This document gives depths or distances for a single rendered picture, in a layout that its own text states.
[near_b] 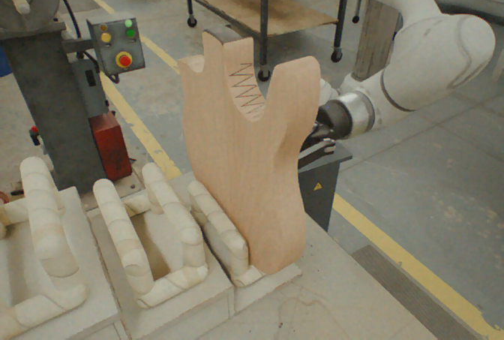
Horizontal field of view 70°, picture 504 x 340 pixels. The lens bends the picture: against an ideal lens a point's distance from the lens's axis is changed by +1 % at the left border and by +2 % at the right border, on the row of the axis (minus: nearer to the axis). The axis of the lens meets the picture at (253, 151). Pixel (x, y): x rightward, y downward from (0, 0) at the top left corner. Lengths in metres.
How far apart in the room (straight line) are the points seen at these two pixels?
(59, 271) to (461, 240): 2.02
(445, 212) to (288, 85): 2.06
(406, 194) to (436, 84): 1.76
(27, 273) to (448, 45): 0.68
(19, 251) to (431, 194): 2.19
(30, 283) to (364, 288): 0.53
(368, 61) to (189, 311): 0.94
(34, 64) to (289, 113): 1.36
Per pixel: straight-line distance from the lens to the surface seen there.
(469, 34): 0.64
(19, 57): 1.63
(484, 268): 2.18
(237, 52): 0.48
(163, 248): 0.66
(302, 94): 0.38
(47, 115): 1.73
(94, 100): 1.77
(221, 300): 0.61
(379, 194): 2.33
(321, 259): 0.75
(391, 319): 0.71
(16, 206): 0.65
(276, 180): 0.47
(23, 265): 0.61
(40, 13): 1.43
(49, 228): 0.48
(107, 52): 1.48
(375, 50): 1.23
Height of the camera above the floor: 1.53
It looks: 37 degrees down
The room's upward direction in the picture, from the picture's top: straight up
